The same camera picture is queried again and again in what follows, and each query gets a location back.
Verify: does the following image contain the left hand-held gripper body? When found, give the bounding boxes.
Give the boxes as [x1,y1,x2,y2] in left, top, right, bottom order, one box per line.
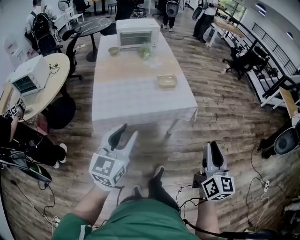
[88,131,129,188]

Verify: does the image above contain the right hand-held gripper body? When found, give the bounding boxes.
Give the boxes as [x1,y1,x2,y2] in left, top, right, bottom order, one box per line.
[192,166,236,201]

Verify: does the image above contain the person's left forearm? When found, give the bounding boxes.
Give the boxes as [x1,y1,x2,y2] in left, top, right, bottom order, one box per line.
[71,184,111,226]

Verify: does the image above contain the person's right forearm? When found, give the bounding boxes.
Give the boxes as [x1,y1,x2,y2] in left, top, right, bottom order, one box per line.
[195,198,221,235]

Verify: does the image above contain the metal table leg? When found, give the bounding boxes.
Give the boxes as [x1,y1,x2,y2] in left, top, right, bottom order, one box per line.
[165,118,180,138]

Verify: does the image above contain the white tablecloth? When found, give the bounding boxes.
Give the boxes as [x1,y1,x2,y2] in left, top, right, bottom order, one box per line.
[91,31,199,135]

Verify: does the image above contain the person's black trousers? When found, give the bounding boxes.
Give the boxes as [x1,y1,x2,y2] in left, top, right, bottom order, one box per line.
[119,172,181,213]

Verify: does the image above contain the black round stool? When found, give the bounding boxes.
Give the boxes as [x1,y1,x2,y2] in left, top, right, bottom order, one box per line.
[46,95,77,130]

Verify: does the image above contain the person's green shirt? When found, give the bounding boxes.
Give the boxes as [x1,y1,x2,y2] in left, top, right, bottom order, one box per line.
[52,198,227,240]

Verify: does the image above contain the black round device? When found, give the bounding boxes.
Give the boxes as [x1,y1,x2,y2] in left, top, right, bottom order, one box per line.
[260,121,300,160]

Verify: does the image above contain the green and black object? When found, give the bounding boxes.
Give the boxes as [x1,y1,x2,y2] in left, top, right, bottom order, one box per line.
[22,162,53,184]

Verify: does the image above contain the rectangular yellow-green dish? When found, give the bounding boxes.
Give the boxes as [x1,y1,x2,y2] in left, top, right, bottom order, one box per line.
[156,74,178,90]

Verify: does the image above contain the pink box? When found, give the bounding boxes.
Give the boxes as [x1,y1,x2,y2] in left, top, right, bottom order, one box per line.
[37,115,49,135]

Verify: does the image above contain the round wooden table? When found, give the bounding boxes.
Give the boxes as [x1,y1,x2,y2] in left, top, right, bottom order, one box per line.
[0,52,71,123]

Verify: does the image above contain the green leafy vegetable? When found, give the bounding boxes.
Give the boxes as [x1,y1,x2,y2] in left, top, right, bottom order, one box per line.
[138,42,152,60]

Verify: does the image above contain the wooden board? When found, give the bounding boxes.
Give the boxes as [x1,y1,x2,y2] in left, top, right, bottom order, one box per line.
[278,86,300,119]

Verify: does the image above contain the black office chair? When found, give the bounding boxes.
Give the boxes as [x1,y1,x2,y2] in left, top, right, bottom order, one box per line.
[222,46,270,81]
[61,28,83,81]

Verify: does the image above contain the white toaster oven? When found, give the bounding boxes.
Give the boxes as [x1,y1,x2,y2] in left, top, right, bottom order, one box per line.
[7,54,51,98]
[116,18,161,50]

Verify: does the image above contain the round black table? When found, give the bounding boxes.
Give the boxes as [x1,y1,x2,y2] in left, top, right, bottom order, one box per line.
[69,18,113,62]

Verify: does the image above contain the black metal railing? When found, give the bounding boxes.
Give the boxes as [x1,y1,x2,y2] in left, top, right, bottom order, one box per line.
[219,13,300,99]

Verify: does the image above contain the white chair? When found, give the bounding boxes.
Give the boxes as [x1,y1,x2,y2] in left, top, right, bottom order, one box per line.
[65,6,85,24]

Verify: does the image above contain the wooden desk with white legs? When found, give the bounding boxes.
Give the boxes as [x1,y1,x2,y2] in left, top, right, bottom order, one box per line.
[207,16,246,49]

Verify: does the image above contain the white water dispenser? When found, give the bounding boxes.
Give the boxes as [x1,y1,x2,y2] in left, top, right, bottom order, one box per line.
[3,34,30,69]

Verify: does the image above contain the standing fan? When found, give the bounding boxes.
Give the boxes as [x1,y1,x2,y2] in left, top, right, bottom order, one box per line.
[58,0,72,12]

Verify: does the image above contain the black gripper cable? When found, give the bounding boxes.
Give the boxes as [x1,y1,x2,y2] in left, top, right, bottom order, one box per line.
[175,184,249,238]

